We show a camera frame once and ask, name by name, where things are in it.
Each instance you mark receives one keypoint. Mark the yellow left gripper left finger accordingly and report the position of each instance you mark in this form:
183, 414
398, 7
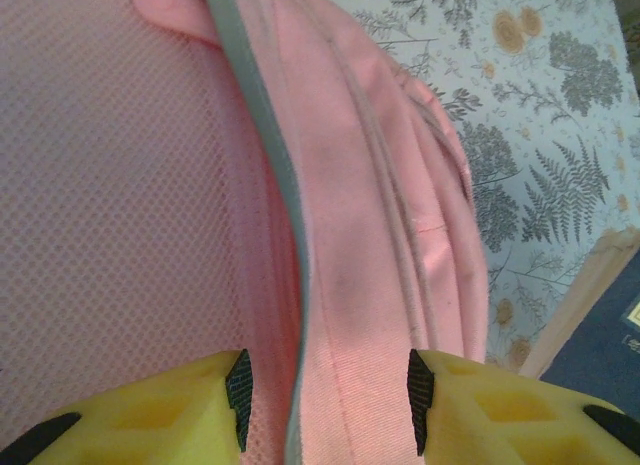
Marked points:
150, 420

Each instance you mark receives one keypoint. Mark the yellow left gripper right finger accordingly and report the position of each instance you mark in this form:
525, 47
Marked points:
510, 425

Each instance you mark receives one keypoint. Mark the dark blue book white print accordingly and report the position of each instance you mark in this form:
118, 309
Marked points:
595, 345

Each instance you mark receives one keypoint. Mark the pink backpack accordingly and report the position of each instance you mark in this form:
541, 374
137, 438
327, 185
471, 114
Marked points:
150, 185

